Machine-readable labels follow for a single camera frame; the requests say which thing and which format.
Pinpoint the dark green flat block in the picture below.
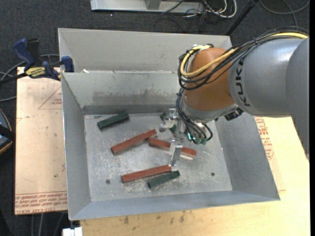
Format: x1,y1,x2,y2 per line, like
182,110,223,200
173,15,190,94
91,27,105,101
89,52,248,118
97,111,130,131
147,170,181,190

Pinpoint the black cylinder on white bracket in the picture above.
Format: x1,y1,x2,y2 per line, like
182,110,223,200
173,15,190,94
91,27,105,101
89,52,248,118
224,107,245,121

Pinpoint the grey metal bin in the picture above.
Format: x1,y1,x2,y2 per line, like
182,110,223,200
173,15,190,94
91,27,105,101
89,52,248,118
58,28,281,221

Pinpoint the red-brown flat block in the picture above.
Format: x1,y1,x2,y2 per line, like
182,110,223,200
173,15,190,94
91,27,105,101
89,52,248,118
110,128,158,155
121,165,173,184
148,138,198,161

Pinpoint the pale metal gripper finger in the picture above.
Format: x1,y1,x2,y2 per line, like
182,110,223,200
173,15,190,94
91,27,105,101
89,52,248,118
168,142,175,167
174,144,184,166

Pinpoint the brown cardboard board, red print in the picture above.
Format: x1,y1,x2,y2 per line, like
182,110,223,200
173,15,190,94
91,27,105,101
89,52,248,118
14,66,287,216

